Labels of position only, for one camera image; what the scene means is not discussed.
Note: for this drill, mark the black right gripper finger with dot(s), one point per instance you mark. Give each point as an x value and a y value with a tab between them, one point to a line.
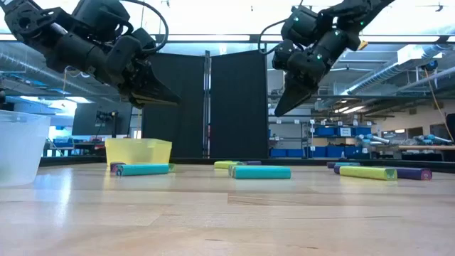
302	93
288	94

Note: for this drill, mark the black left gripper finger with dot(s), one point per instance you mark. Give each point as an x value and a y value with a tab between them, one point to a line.
156	89
142	102

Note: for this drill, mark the teal rectangular block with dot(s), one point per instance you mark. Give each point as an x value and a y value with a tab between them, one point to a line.
142	170
263	173

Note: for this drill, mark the lime green rectangular block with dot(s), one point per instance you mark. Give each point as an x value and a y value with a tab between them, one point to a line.
366	173
225	164

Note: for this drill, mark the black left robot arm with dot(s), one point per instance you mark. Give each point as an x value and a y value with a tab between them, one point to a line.
71	53

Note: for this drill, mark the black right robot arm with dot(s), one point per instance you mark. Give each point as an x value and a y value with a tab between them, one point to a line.
355	10

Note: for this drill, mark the black partition panel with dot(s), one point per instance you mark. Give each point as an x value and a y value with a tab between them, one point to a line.
238	106
177	117

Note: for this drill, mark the blue storage bin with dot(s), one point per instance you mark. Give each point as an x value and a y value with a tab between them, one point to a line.
362	131
355	153
335	152
315	152
278	153
295	153
325	132

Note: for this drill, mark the yellow translucent plastic bin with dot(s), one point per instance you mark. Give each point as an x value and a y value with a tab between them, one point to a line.
138	151

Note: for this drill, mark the metal storage shelf rack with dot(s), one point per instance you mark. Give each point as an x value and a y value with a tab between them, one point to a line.
312	142

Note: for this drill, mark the dark monitor screen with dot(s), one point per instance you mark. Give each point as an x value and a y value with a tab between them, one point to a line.
85	122

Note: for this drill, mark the yellow hanging hook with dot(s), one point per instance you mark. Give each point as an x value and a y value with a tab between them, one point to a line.
363	45

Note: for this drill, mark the teal cylinder block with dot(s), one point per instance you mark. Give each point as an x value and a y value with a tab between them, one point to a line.
348	164

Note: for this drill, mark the clear plastic bin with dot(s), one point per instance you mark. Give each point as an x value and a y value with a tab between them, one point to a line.
21	149

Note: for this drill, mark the wooden workbench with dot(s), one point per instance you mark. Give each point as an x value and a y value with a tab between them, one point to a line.
426	147

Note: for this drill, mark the black camera on tripod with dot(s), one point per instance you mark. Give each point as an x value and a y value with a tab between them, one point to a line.
106	116

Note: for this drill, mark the black metal table frame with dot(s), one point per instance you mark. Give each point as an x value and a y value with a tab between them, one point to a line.
295	161

